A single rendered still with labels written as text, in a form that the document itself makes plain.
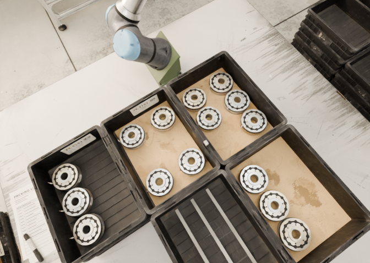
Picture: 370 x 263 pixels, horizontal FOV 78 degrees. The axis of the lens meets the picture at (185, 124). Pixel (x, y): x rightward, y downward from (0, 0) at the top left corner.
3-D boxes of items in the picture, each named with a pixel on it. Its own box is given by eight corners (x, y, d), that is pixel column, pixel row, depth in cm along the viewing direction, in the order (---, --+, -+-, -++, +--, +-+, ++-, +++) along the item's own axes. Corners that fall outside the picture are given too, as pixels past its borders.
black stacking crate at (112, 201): (46, 170, 95) (27, 165, 85) (109, 133, 100) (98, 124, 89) (83, 263, 82) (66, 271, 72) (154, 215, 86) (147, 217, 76)
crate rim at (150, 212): (100, 125, 91) (98, 122, 88) (164, 87, 95) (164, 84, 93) (149, 217, 77) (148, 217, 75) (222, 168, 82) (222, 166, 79)
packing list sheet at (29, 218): (5, 196, 104) (4, 196, 103) (52, 169, 107) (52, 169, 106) (26, 268, 93) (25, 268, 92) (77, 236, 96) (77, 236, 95)
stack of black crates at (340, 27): (283, 54, 186) (306, 8, 144) (311, 37, 190) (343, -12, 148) (317, 90, 173) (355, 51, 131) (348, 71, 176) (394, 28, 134)
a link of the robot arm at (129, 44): (142, 69, 106) (118, 64, 95) (131, 47, 110) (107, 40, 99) (158, 50, 99) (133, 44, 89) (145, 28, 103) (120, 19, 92)
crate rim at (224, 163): (165, 87, 95) (164, 84, 93) (224, 52, 99) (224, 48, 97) (222, 168, 82) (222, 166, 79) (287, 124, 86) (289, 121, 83)
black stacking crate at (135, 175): (110, 132, 100) (99, 123, 89) (168, 98, 104) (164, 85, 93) (154, 215, 86) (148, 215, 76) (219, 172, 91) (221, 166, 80)
